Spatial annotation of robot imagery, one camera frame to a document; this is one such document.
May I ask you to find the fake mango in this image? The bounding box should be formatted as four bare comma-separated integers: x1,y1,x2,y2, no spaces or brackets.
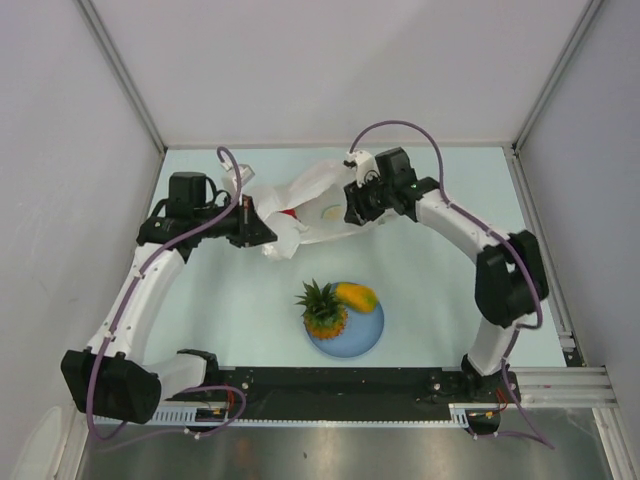
335,282,379,313

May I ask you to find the white slotted cable duct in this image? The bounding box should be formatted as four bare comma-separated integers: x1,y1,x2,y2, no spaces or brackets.
92,403,471,427

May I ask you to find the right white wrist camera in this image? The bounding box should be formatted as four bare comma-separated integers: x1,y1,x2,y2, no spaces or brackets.
343,150,375,186

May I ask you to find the fake red fruit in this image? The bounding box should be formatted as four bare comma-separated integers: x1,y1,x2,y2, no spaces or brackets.
280,209,299,220

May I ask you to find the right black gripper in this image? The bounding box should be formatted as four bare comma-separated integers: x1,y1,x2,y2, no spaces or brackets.
345,172,396,227

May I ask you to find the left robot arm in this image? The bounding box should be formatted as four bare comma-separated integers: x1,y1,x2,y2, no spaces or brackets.
61,172,277,424

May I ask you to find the aluminium frame rail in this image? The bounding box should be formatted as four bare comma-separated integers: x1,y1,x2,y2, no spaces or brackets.
72,364,614,409

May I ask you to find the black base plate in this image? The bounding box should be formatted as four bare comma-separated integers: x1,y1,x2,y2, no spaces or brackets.
163,366,522,432

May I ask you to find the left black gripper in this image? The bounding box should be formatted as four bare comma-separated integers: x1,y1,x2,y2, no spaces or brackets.
193,193,276,248

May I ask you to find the white plastic bag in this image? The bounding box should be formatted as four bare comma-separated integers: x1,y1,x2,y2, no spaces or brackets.
249,160,396,260

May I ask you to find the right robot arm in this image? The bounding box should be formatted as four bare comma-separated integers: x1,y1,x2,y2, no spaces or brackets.
344,148,549,401

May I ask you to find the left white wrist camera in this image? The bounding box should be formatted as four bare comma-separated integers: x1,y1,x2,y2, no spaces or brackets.
222,164,255,194

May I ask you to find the fake pineapple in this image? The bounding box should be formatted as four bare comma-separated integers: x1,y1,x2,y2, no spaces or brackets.
296,279,348,340

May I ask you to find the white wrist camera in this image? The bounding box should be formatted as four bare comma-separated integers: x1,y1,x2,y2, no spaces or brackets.
343,150,375,186
222,164,255,194

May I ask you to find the blue plastic plate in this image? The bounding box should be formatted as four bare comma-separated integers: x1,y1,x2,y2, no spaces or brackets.
303,282,385,359

